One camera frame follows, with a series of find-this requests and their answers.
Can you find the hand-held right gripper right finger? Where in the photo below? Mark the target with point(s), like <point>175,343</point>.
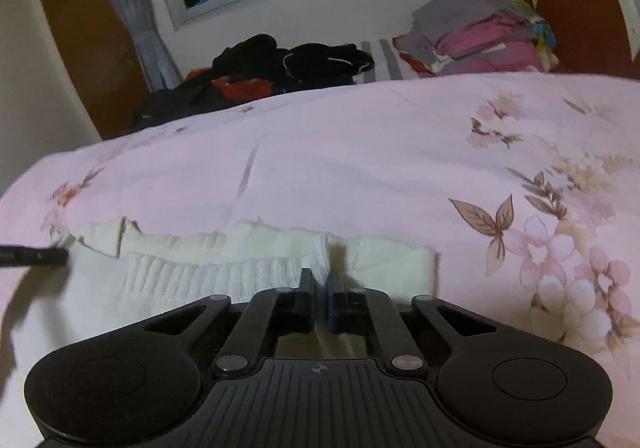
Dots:
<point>333,300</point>

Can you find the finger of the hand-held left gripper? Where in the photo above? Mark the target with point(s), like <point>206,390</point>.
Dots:
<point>35,256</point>

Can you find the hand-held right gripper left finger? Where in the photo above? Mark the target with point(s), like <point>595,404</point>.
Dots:
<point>302,300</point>

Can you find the white knit sweater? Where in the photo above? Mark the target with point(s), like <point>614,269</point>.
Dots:
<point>200,273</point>

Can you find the pile of black clothes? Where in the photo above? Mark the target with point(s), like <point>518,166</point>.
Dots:
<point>310,61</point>

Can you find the pile of folded colourful clothes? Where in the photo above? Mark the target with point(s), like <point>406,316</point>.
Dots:
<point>445,13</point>

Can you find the pink floral bedsheet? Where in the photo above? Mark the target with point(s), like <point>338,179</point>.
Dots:
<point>350,153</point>

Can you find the red garment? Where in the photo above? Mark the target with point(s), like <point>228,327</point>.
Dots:
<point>245,89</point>

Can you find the brown wooden door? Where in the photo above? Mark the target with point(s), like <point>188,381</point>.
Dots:
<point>75,28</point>

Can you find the grey striped sheet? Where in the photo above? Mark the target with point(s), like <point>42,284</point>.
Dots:
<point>385,61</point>

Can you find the grey curtain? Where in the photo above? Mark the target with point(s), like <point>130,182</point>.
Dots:
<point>125,3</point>

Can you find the pink folded garment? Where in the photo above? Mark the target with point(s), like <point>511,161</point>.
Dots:
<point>490,43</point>

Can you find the colourful printed cloth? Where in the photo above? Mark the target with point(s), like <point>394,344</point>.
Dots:
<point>545,36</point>

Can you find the red and white headboard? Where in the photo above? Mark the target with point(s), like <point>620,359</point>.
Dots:
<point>585,3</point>

